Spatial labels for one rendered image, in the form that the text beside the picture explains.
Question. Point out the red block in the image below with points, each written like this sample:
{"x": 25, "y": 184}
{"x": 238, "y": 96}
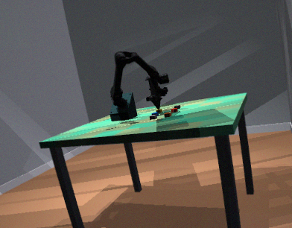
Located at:
{"x": 174, "y": 110}

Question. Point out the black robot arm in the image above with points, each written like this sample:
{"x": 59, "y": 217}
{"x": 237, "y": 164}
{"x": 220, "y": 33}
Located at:
{"x": 120, "y": 62}

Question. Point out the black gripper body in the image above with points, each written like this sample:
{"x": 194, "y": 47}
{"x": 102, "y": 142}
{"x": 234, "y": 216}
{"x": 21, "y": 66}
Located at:
{"x": 153, "y": 95}

